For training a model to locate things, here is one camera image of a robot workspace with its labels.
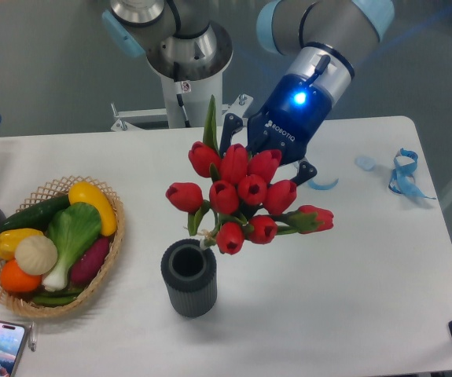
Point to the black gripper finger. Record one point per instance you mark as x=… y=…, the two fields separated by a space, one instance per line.
x=305 y=171
x=232 y=124

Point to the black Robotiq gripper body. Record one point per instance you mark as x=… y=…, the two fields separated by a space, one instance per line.
x=300 y=102

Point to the red tulip bouquet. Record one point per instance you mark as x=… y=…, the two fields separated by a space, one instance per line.
x=244 y=203

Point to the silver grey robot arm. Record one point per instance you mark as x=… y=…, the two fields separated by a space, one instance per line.
x=190 y=52

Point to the dark grey ribbed vase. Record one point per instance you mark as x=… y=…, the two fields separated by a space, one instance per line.
x=190 y=275

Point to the curled blue ribbon strip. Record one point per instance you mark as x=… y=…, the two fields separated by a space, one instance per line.
x=322 y=187

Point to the small light blue cap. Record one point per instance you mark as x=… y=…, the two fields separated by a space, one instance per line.
x=365 y=163

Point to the tangled blue ribbon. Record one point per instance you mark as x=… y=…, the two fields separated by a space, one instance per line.
x=402 y=180

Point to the yellow squash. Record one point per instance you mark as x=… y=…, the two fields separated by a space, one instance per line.
x=85 y=192

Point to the green bok choy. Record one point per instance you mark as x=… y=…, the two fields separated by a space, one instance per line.
x=72 y=230

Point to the purple sweet potato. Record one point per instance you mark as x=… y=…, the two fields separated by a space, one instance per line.
x=87 y=267

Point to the green cucumber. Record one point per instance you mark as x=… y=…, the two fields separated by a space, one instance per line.
x=37 y=216

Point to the white steamed bun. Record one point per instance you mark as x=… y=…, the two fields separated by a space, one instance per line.
x=36 y=255

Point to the green pea pods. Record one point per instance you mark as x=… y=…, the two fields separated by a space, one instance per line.
x=56 y=298

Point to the yellow bell pepper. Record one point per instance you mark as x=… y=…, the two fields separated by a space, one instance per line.
x=10 y=239

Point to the orange fruit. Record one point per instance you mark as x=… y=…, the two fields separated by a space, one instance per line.
x=14 y=279

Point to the smartphone with lit screen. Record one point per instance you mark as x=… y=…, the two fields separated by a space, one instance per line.
x=13 y=338

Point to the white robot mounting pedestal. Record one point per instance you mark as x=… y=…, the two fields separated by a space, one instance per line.
x=185 y=104

